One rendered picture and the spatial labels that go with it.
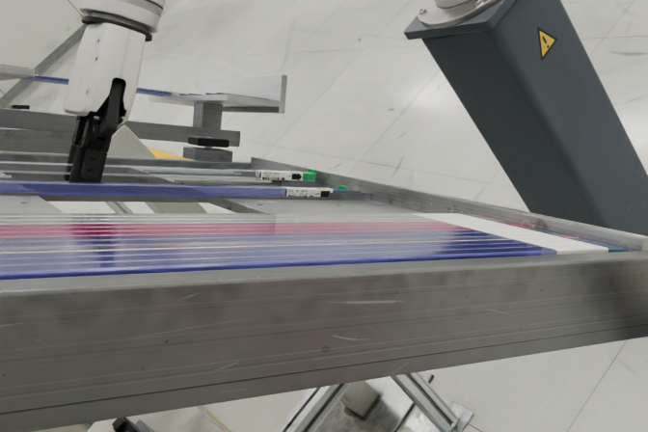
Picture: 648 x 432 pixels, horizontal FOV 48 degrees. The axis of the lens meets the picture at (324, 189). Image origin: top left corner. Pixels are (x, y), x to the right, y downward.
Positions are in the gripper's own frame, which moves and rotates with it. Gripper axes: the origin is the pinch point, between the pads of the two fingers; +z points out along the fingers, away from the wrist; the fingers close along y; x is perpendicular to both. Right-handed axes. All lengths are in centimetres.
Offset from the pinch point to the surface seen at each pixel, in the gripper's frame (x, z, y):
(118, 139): 16.4, -3.5, -42.6
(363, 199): 28.3, -3.4, 12.3
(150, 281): -9.7, 2.1, 48.6
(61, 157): 2.1, 0.5, -19.0
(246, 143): 122, -14, -203
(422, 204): 29.4, -4.3, 21.3
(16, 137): 11, 2, -96
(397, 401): 87, 38, -37
